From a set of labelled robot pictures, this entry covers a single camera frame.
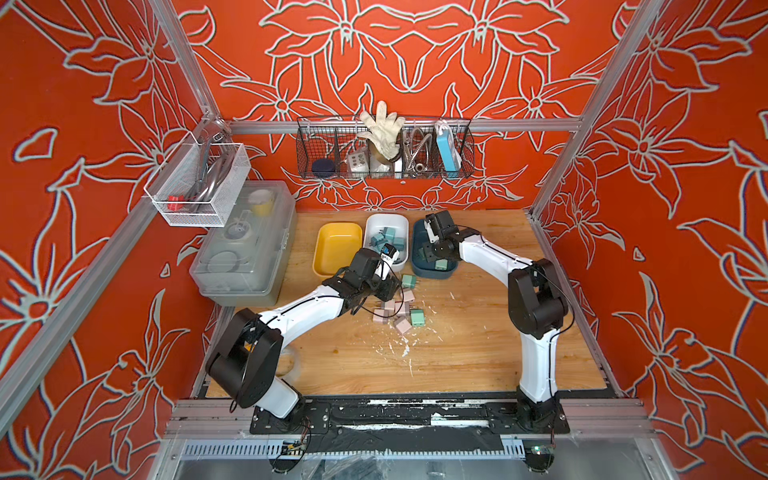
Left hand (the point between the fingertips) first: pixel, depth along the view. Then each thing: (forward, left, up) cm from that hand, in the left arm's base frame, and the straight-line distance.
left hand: (395, 277), depth 86 cm
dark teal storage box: (+10, -9, -9) cm, 16 cm away
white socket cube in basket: (+30, +14, +18) cm, 38 cm away
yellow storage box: (+19, +23, -10) cm, 31 cm away
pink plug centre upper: (0, -5, -11) cm, 12 cm away
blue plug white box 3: (+20, +8, -9) cm, 23 cm away
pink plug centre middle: (-6, -3, -10) cm, 12 cm away
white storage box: (+30, +8, -9) cm, 33 cm away
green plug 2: (+12, -16, -9) cm, 22 cm away
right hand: (+15, -10, -4) cm, 19 cm away
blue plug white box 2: (+27, +3, -10) cm, 29 cm away
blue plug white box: (+22, -1, -11) cm, 24 cm away
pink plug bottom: (-10, -3, -11) cm, 15 cm away
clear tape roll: (-24, +28, -12) cm, 39 cm away
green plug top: (+5, -5, -10) cm, 12 cm away
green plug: (-7, -7, -11) cm, 15 cm away
